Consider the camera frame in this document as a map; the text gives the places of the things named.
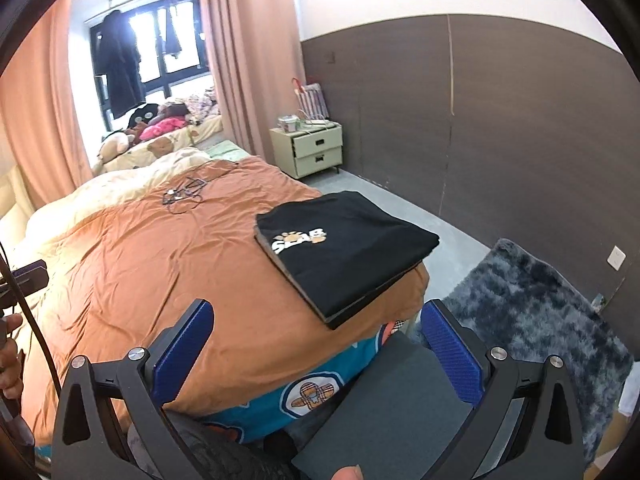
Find grey shaggy rug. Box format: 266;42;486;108
444;238;634;464

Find black cable with glasses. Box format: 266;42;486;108
160;159;239;217

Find orange duvet cover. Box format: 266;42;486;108
18;156;428;445

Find person's grey patterned knee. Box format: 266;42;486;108
127;408;302;480

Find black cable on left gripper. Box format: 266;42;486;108
0;244;64;411

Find dark hanging coat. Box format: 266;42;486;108
94;10;145;119

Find pink curtain right of window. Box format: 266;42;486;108
200;0;305;162

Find black window frame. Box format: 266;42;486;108
89;0;213;131

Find pink curtain left of window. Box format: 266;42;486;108
1;0;92;208

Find white wall socket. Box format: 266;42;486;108
606;245;627;271

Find striped bag on cabinet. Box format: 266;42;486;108
292;78;330;120

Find cream pillow and blanket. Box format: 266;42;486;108
0;114;252;261

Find cream bedside drawer cabinet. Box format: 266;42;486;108
269;122;343;180

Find pile of plush toys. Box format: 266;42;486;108
98;86;220;164

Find pink curtain of window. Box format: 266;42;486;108
200;0;305;162
1;0;92;208

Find person's left hand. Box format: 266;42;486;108
0;337;24;400

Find teal patterned bed sheet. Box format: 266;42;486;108
198;321;407;443

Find black t-shirt with print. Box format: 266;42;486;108
254;191;439;330

